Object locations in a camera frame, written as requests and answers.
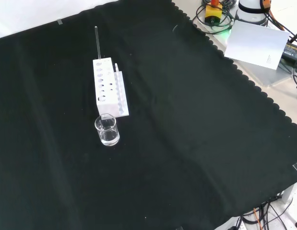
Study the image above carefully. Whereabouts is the clear glass rod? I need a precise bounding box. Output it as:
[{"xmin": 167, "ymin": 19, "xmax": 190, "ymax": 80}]
[{"xmin": 94, "ymin": 25, "xmax": 102, "ymax": 60}]

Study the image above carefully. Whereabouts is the white test tube rack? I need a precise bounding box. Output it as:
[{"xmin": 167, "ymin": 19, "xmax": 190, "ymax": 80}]
[{"xmin": 92, "ymin": 57, "xmax": 130, "ymax": 118}]

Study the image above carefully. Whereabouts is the black bench cloth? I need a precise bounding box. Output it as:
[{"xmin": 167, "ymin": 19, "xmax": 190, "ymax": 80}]
[{"xmin": 0, "ymin": 0, "xmax": 297, "ymax": 230}]

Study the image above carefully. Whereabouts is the clear glass beaker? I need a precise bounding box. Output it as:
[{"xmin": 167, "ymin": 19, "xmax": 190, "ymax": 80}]
[{"xmin": 94, "ymin": 114, "xmax": 120, "ymax": 147}]

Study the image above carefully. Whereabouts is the yellow stop button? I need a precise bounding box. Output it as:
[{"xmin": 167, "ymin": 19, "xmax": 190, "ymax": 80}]
[{"xmin": 204, "ymin": 0, "xmax": 224, "ymax": 24}]

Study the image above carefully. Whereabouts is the pale board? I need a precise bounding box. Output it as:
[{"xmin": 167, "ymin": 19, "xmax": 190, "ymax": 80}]
[{"xmin": 224, "ymin": 20, "xmax": 290, "ymax": 70}]

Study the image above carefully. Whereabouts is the black power adapter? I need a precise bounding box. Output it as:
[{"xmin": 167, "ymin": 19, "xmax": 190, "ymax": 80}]
[{"xmin": 281, "ymin": 41, "xmax": 297, "ymax": 63}]

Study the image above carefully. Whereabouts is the black cable loop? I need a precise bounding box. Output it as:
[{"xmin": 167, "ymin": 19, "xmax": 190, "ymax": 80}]
[{"xmin": 195, "ymin": 0, "xmax": 236, "ymax": 35}]

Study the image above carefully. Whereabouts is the black floor cable bundle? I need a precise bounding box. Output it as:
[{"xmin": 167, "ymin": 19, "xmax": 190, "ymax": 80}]
[{"xmin": 241, "ymin": 195, "xmax": 297, "ymax": 230}]

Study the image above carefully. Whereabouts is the orange cable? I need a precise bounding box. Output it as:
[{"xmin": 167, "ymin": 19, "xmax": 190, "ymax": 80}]
[{"xmin": 259, "ymin": 0, "xmax": 287, "ymax": 31}]

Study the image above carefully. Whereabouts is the white metal bracket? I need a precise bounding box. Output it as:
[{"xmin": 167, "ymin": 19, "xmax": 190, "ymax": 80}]
[{"xmin": 281, "ymin": 180, "xmax": 297, "ymax": 205}]

